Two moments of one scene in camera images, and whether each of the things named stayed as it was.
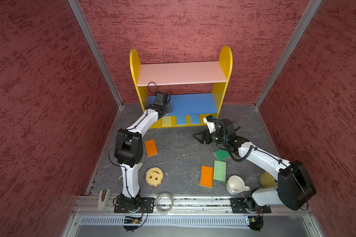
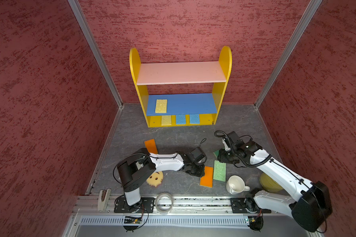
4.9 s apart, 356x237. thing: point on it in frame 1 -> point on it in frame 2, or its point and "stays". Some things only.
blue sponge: x=195 y=119 stays
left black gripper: x=168 y=107 -> x=200 y=173
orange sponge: x=206 y=176 stays
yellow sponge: x=166 y=121 stays
